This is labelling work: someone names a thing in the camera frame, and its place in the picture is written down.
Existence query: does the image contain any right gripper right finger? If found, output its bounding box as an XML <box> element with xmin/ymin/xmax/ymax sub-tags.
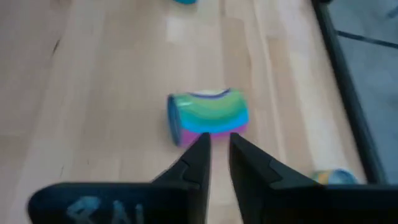
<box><xmin>229</xmin><ymin>132</ymin><xmax>324</xmax><ymax>224</ymax></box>

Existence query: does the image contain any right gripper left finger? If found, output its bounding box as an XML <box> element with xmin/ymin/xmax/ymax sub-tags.
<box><xmin>151</xmin><ymin>132</ymin><xmax>212</xmax><ymax>224</ymax></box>

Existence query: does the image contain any rainbow label can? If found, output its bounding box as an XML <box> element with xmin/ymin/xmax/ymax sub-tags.
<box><xmin>167</xmin><ymin>88</ymin><xmax>250</xmax><ymax>147</ymax></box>

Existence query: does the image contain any short yellow-green can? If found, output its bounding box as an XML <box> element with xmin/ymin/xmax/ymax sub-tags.
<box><xmin>310</xmin><ymin>169</ymin><xmax>359</xmax><ymax>187</ymax></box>

